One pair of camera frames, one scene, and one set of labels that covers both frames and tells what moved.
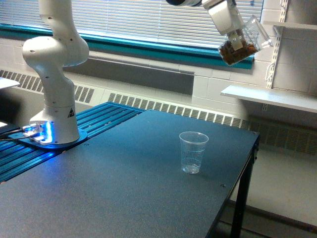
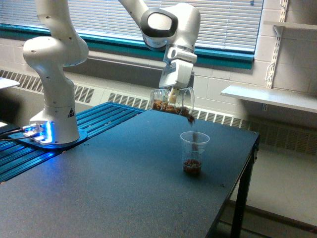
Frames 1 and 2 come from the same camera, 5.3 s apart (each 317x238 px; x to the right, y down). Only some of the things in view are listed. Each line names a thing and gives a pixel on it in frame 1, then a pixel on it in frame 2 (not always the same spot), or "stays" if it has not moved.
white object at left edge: x=5 y=83 stays
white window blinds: x=208 y=24 stays
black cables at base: x=4 y=134 stays
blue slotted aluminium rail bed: x=16 y=157 stays
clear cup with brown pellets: x=254 y=38 to x=184 y=104
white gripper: x=225 y=14 to x=178 y=68
